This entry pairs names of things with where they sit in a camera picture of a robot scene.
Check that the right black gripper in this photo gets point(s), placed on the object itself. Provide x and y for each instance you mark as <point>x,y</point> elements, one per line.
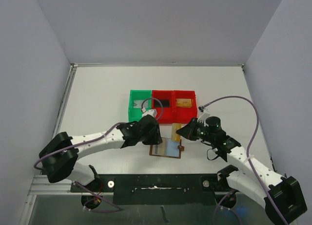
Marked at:
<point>193,130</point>

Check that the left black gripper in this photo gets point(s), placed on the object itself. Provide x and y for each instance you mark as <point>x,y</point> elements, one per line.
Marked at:
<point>155,139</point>

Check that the brown leather card holder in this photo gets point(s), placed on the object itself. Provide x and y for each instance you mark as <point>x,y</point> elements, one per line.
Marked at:
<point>173,149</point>

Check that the gold card with grey stripe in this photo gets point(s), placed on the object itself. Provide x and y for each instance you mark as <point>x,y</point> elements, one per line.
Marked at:
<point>184,102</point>

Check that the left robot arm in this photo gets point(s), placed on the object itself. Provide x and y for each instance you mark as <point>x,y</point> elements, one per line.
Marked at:
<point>59,158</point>

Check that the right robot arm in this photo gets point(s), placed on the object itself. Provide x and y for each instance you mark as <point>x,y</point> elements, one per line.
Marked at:
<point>280,196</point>

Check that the card with dark stripe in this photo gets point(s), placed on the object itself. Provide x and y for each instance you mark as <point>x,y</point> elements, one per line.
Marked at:
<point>159,150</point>

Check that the silver card in green bin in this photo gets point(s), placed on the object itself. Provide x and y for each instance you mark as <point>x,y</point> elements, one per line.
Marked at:
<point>138,103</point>

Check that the black card in red bin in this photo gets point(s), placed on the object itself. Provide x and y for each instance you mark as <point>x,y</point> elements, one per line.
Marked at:
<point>162,103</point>

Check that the right red plastic bin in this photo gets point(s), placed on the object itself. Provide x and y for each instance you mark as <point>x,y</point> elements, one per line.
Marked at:
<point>184,115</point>

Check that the red plastic bin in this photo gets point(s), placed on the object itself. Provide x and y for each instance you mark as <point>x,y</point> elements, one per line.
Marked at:
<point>167,115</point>
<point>184,115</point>

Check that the green plastic bin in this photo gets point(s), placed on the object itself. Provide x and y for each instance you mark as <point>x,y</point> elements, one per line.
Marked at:
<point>135,114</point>

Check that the middle red plastic bin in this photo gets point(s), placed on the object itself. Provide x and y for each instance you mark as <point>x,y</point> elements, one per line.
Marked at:
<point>167,115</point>

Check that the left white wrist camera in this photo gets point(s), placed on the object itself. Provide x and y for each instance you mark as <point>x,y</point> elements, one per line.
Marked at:
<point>151,112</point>

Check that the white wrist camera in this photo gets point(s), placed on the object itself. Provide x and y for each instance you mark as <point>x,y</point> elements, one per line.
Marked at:
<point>151,112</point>
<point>204,114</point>

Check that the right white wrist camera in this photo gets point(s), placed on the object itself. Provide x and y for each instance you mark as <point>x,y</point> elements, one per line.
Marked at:
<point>204,114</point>

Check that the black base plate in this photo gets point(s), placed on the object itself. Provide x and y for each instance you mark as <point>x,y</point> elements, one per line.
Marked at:
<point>163,189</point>

